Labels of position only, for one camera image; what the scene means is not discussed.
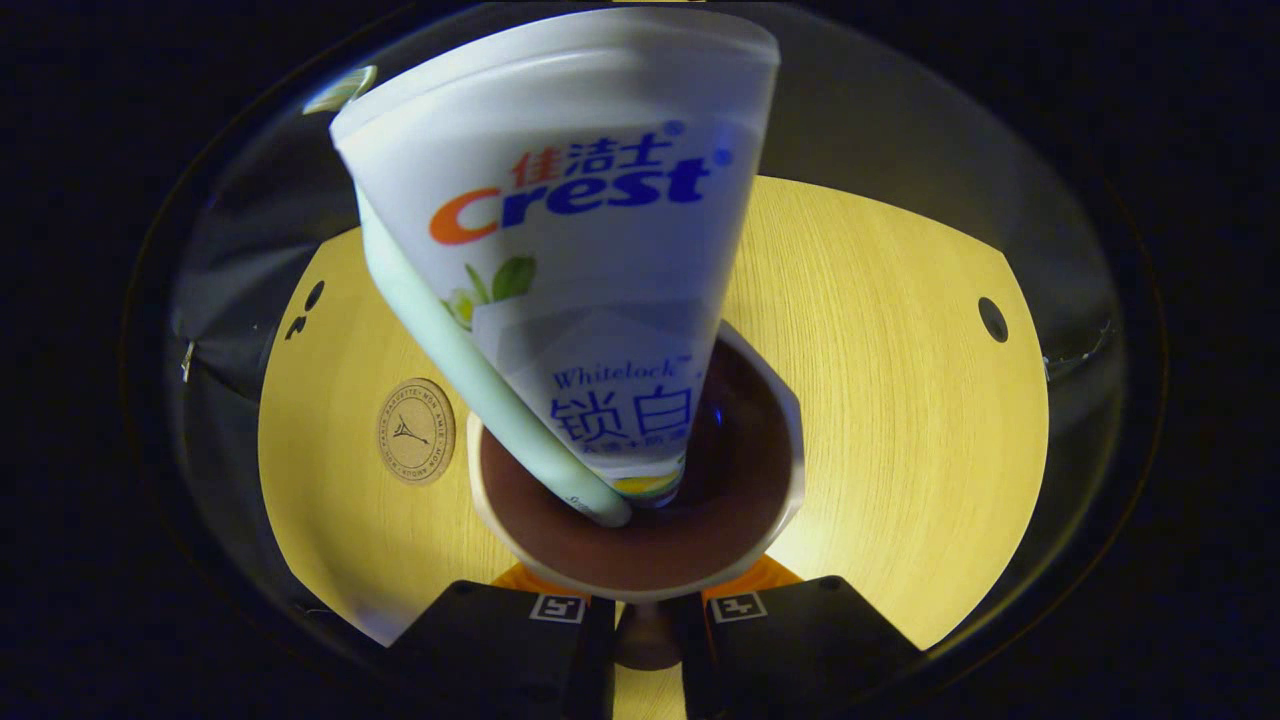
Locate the white toothpaste tube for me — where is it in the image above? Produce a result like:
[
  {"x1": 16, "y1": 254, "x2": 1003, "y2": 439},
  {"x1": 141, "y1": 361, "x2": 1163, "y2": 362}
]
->
[{"x1": 330, "y1": 5, "x2": 781, "y2": 511}]

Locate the pale blue toothbrush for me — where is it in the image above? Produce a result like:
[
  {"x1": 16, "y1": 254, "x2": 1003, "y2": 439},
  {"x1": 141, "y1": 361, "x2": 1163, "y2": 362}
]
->
[{"x1": 355, "y1": 190, "x2": 634, "y2": 529}]

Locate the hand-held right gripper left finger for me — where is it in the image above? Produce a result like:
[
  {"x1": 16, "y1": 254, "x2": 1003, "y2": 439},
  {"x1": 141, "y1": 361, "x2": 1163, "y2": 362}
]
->
[{"x1": 385, "y1": 560, "x2": 618, "y2": 720}]

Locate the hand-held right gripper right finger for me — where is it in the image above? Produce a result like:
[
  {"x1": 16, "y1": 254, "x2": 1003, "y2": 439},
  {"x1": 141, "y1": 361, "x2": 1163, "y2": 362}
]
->
[{"x1": 680, "y1": 553, "x2": 923, "y2": 720}]

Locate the wooden desktop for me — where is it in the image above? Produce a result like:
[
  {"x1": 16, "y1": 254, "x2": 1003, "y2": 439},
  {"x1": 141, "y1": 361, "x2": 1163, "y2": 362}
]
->
[{"x1": 258, "y1": 175, "x2": 1051, "y2": 720}]

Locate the beige cup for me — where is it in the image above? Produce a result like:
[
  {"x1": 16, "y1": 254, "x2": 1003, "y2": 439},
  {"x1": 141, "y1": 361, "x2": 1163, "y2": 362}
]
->
[{"x1": 467, "y1": 320, "x2": 806, "y2": 671}]

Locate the round cork coaster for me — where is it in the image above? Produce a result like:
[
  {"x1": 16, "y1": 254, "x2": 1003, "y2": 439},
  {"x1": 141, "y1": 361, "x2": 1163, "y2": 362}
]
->
[{"x1": 376, "y1": 378, "x2": 457, "y2": 487}]

